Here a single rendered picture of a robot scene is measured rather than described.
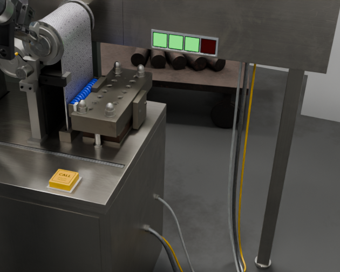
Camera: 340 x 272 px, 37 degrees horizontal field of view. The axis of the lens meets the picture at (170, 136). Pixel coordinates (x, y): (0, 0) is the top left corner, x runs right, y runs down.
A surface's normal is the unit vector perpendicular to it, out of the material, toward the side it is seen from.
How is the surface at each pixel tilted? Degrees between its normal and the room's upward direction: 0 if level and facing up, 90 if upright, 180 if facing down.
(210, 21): 90
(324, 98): 90
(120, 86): 0
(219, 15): 90
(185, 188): 0
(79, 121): 90
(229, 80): 0
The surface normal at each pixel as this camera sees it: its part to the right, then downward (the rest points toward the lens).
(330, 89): -0.34, 0.49
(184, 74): 0.03, -0.84
